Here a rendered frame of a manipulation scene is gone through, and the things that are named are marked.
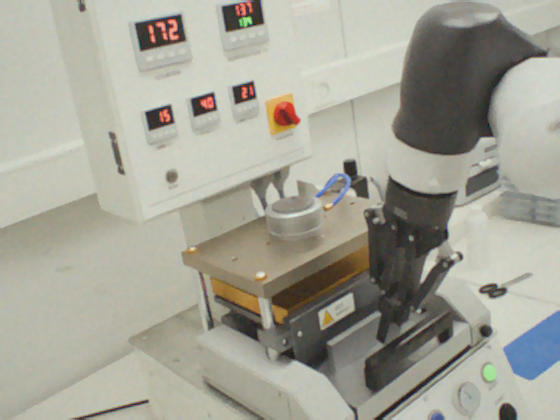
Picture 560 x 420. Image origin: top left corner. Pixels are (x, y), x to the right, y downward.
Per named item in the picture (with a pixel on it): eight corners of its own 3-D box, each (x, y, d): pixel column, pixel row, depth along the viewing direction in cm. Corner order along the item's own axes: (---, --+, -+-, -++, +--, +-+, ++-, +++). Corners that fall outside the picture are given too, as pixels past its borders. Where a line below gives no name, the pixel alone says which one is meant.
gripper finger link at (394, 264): (399, 226, 71) (390, 220, 72) (381, 301, 77) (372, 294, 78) (422, 214, 73) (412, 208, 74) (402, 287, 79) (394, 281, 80)
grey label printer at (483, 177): (394, 194, 188) (388, 138, 183) (438, 174, 199) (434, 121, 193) (463, 209, 169) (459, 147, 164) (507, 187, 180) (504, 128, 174)
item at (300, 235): (170, 298, 96) (151, 217, 92) (320, 226, 114) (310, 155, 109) (274, 351, 78) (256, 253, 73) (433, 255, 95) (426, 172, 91)
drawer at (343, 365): (215, 352, 96) (205, 306, 94) (321, 293, 109) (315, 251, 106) (360, 434, 74) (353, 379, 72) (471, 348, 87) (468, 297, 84)
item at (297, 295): (214, 302, 93) (201, 241, 90) (324, 246, 105) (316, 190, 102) (293, 339, 80) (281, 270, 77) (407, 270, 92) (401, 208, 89)
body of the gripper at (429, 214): (371, 170, 69) (359, 240, 74) (435, 207, 64) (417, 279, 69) (415, 150, 73) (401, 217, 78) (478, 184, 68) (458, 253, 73)
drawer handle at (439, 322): (365, 387, 76) (361, 358, 75) (441, 331, 85) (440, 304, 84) (377, 393, 75) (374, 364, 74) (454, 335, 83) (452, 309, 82)
